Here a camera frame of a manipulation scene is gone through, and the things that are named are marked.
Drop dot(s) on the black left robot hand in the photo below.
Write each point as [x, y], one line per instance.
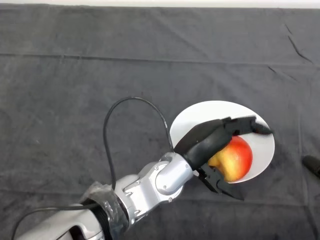
[205, 142]

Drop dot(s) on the white round plate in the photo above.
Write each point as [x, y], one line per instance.
[200, 117]

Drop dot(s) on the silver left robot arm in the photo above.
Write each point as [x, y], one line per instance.
[150, 185]

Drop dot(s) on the red yellow apple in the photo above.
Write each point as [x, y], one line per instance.
[237, 160]

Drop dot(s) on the dark grey table cloth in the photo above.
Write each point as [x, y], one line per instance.
[75, 75]

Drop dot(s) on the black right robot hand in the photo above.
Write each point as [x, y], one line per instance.
[312, 165]

